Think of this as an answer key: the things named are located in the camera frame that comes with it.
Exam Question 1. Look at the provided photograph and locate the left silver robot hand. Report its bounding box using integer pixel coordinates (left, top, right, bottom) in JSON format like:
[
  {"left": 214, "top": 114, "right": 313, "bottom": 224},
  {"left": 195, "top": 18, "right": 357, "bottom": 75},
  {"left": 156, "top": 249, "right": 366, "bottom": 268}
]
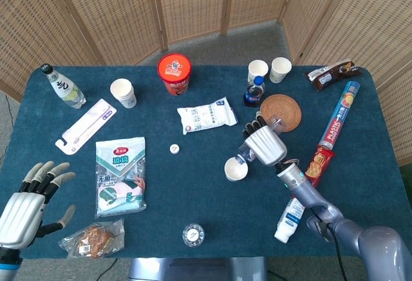
[{"left": 0, "top": 161, "right": 77, "bottom": 250}]

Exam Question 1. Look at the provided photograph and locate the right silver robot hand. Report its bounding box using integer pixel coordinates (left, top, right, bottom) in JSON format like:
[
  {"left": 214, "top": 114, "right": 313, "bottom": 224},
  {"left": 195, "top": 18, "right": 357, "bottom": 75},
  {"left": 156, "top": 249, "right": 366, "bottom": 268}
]
[{"left": 241, "top": 111, "right": 288, "bottom": 167}]

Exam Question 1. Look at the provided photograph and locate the clear water bottle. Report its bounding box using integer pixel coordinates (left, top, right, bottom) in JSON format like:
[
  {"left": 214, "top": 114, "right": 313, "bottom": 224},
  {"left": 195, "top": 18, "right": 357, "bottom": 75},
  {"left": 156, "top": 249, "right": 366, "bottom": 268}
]
[{"left": 237, "top": 116, "right": 287, "bottom": 166}]

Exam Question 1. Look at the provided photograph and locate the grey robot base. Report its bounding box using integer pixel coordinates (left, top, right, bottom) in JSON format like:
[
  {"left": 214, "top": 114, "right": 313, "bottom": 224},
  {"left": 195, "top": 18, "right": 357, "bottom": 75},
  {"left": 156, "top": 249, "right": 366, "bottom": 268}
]
[{"left": 127, "top": 257, "right": 268, "bottom": 281}]

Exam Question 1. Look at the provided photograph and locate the small Pepsi cola bottle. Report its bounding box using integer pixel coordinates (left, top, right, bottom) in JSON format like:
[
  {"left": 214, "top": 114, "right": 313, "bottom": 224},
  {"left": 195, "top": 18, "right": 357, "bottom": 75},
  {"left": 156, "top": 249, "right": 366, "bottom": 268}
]
[{"left": 243, "top": 75, "right": 267, "bottom": 107}]

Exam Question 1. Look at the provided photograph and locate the sealed white-capped water bottle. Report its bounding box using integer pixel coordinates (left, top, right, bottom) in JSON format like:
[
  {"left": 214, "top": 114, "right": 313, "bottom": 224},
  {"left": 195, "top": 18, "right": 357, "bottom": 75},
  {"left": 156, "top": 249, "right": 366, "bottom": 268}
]
[{"left": 182, "top": 222, "right": 206, "bottom": 248}]

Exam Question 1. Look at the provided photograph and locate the clear glass soda bottle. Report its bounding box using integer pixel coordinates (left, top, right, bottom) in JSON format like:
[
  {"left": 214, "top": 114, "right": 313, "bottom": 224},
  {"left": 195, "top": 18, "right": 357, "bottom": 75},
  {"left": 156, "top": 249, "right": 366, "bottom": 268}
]
[{"left": 41, "top": 63, "right": 87, "bottom": 109}]

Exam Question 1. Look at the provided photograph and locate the round woven rattan coaster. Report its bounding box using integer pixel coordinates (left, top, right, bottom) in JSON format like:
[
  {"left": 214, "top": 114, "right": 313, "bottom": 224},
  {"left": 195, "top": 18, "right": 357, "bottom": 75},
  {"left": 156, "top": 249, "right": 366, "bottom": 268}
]
[{"left": 259, "top": 93, "right": 303, "bottom": 133}]

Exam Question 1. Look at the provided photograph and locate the single white paper cup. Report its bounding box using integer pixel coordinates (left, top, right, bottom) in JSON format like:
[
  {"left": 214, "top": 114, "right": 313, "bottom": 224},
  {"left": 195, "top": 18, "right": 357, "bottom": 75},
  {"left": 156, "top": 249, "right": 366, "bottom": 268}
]
[{"left": 224, "top": 156, "right": 249, "bottom": 182}]

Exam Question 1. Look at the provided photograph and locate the white wet wipes pack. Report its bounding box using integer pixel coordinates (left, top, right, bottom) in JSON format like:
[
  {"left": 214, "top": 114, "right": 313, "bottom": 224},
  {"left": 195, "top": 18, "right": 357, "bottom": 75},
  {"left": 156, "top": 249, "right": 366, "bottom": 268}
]
[{"left": 176, "top": 96, "right": 239, "bottom": 136}]

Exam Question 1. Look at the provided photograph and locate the bread in clear bag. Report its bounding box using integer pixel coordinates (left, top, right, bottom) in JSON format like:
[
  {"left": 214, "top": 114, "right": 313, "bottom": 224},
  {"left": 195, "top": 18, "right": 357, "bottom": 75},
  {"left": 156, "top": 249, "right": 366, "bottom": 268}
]
[{"left": 57, "top": 219, "right": 126, "bottom": 259}]

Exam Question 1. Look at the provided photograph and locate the plastic food wrap roll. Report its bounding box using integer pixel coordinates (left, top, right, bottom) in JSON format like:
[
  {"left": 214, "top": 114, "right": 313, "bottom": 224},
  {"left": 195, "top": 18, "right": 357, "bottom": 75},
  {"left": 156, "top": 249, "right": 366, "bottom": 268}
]
[{"left": 318, "top": 80, "right": 361, "bottom": 150}]

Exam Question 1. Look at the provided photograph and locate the blue table cloth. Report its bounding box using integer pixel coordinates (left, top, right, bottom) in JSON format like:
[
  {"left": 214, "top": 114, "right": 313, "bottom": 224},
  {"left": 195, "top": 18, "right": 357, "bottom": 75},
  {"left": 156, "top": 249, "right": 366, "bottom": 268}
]
[{"left": 0, "top": 65, "right": 412, "bottom": 259}]

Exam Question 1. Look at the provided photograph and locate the brown snack bar wrapper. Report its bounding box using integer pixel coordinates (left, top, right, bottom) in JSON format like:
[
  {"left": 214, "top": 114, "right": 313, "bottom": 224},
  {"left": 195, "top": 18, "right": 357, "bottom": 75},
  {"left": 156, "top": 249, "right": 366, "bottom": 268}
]
[{"left": 304, "top": 61, "right": 363, "bottom": 93}]

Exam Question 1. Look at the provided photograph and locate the cleaning cloth pack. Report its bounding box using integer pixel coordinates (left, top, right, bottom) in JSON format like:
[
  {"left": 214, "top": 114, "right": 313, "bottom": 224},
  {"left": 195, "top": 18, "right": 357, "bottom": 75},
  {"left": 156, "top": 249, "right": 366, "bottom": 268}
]
[{"left": 95, "top": 137, "right": 147, "bottom": 218}]

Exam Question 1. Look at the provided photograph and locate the pink toothbrush pack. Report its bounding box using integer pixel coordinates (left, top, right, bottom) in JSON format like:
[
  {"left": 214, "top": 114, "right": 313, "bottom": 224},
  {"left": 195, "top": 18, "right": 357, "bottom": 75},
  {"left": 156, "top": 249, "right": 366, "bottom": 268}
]
[{"left": 54, "top": 98, "right": 118, "bottom": 156}]

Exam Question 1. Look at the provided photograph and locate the orange instant noodle tub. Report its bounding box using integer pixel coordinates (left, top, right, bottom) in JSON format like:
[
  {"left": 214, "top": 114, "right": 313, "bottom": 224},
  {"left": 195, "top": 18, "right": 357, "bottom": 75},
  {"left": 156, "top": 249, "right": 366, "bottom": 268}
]
[{"left": 157, "top": 53, "right": 192, "bottom": 96}]

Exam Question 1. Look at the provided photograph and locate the stack of paper cups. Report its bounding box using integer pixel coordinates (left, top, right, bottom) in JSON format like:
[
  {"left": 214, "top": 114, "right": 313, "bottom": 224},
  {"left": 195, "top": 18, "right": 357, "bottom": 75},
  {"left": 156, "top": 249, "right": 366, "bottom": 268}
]
[{"left": 109, "top": 78, "right": 137, "bottom": 109}]

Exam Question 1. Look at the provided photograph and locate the woven wooden folding screen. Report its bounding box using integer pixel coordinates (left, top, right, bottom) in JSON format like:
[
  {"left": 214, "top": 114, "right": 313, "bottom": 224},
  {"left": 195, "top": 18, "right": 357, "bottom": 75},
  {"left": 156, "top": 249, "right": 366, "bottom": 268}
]
[{"left": 0, "top": 0, "right": 412, "bottom": 166}]

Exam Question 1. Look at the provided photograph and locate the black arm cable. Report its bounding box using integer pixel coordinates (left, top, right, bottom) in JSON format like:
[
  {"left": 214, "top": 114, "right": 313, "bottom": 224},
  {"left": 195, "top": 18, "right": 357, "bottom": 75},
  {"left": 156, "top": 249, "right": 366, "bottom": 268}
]
[{"left": 326, "top": 222, "right": 347, "bottom": 281}]

